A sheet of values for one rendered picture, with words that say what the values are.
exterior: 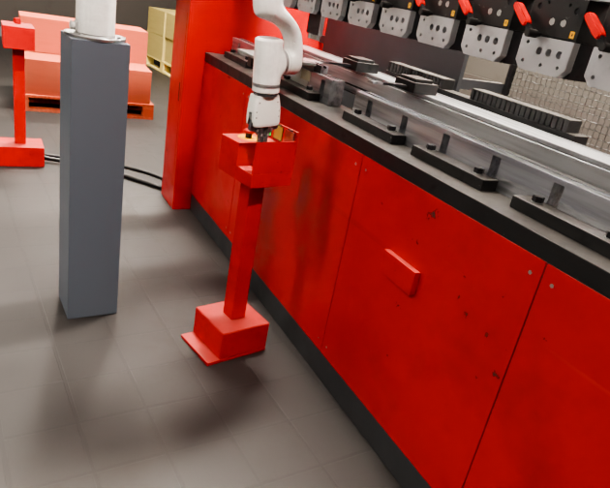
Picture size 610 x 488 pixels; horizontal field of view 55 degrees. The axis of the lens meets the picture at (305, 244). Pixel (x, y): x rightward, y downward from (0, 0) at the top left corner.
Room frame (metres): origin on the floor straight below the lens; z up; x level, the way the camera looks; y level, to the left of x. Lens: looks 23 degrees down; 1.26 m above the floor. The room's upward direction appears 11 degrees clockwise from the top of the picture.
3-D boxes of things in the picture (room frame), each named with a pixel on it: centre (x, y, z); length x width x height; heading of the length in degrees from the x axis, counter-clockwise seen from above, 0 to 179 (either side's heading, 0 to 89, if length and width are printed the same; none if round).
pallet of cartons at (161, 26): (7.65, 1.87, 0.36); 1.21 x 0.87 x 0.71; 35
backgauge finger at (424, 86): (2.20, -0.23, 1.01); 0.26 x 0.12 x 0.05; 121
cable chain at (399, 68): (2.49, -0.33, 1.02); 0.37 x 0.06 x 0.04; 31
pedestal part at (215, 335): (1.86, 0.23, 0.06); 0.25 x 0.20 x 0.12; 132
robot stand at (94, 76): (1.94, 0.79, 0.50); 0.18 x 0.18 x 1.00; 35
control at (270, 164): (1.88, 0.21, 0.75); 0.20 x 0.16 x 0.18; 42
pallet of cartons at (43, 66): (5.04, 2.13, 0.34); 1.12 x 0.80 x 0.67; 123
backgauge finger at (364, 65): (2.54, -0.02, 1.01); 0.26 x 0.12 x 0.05; 121
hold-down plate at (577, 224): (1.23, -0.56, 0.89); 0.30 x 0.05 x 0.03; 31
